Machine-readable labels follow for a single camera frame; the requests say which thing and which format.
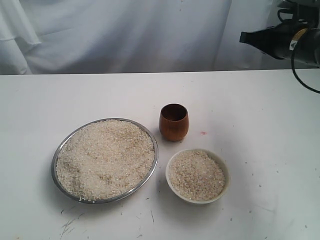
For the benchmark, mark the white backdrop cloth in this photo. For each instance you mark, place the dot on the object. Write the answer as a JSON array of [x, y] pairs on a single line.
[[132, 36]]

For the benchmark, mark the brown wooden cup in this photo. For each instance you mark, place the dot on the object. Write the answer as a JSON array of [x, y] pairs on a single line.
[[174, 122]]

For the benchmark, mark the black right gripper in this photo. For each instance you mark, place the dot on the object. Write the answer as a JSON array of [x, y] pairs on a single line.
[[299, 32]]

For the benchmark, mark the small white rice bowl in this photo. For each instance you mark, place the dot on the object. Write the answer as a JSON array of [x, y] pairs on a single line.
[[197, 176]]

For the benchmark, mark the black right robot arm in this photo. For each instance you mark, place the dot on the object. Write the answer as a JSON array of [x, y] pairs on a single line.
[[297, 36]]

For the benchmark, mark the metal plate of rice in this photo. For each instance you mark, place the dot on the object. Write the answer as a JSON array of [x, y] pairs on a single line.
[[104, 161]]

